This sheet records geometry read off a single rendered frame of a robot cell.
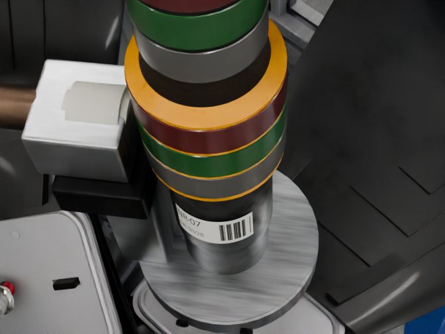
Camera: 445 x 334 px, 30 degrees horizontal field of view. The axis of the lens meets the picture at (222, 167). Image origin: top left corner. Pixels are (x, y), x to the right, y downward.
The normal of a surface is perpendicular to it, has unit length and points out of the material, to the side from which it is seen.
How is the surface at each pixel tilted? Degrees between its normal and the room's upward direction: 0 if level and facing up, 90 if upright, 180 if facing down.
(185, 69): 90
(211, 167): 90
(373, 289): 8
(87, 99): 7
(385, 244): 8
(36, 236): 48
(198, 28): 90
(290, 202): 0
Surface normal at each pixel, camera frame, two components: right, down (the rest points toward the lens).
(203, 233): -0.34, 0.83
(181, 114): -0.25, 0.09
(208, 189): -0.08, 0.87
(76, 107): -0.11, -0.11
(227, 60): 0.42, 0.78
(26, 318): -0.32, 0.28
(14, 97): -0.07, -0.37
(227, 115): 0.13, 0.08
